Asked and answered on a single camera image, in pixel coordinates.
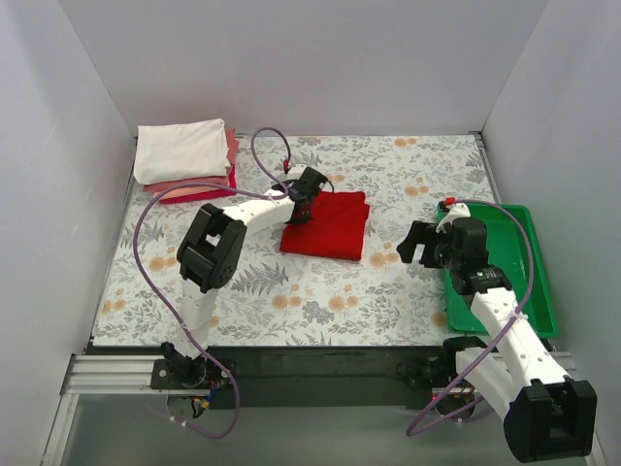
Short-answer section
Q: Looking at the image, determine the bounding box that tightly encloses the red t shirt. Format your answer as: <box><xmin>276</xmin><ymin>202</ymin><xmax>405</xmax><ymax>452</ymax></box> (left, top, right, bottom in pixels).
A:
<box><xmin>279</xmin><ymin>191</ymin><xmax>370</xmax><ymax>262</ymax></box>

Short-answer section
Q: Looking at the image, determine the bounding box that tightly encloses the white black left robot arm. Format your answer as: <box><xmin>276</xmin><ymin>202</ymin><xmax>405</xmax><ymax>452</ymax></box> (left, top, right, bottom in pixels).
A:
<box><xmin>161</xmin><ymin>167</ymin><xmax>329</xmax><ymax>388</ymax></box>

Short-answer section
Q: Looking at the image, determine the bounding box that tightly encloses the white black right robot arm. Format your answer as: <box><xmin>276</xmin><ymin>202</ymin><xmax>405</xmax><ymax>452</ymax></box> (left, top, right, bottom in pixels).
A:
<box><xmin>397</xmin><ymin>216</ymin><xmax>597</xmax><ymax>463</ymax></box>

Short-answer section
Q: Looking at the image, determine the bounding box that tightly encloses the green plastic tray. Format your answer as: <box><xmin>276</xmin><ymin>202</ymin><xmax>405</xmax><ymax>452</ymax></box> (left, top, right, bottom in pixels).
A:
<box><xmin>469</xmin><ymin>203</ymin><xmax>558</xmax><ymax>339</ymax></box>

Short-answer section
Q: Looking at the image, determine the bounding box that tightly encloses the floral patterned table cloth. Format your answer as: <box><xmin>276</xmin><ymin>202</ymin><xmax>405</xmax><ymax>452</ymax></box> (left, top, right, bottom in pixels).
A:
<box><xmin>91</xmin><ymin>134</ymin><xmax>493</xmax><ymax>348</ymax></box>

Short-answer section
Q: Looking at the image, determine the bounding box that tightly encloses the folded white t shirt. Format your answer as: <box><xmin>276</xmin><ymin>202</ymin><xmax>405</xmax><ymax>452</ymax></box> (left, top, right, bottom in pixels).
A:
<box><xmin>133</xmin><ymin>118</ymin><xmax>230</xmax><ymax>184</ymax></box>

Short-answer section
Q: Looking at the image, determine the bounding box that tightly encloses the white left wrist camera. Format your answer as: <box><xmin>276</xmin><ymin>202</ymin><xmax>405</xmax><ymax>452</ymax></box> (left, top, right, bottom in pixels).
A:
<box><xmin>286</xmin><ymin>165</ymin><xmax>307</xmax><ymax>179</ymax></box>

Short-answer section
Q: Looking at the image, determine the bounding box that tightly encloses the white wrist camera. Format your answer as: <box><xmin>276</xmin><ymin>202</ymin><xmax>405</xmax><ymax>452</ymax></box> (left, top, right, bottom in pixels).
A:
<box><xmin>286</xmin><ymin>165</ymin><xmax>307</xmax><ymax>179</ymax></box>
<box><xmin>436</xmin><ymin>197</ymin><xmax>471</xmax><ymax>233</ymax></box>

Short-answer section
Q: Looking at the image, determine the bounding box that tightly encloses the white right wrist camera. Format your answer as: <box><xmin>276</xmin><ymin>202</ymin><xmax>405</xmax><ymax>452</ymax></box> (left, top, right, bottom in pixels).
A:
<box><xmin>436</xmin><ymin>197</ymin><xmax>471</xmax><ymax>233</ymax></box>

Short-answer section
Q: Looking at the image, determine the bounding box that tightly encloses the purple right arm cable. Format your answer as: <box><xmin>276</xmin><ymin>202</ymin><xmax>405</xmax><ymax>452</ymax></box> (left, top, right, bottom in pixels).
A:
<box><xmin>406</xmin><ymin>198</ymin><xmax>536</xmax><ymax>437</ymax></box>

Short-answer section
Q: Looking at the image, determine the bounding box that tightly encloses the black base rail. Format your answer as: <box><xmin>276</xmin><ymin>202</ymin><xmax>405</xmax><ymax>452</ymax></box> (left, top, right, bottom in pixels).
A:
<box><xmin>150</xmin><ymin>344</ymin><xmax>456</xmax><ymax>410</ymax></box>

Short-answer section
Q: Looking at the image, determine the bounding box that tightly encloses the aluminium frame rail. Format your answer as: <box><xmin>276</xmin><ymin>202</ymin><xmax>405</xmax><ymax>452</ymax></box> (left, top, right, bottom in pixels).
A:
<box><xmin>40</xmin><ymin>355</ymin><xmax>158</xmax><ymax>465</ymax></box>

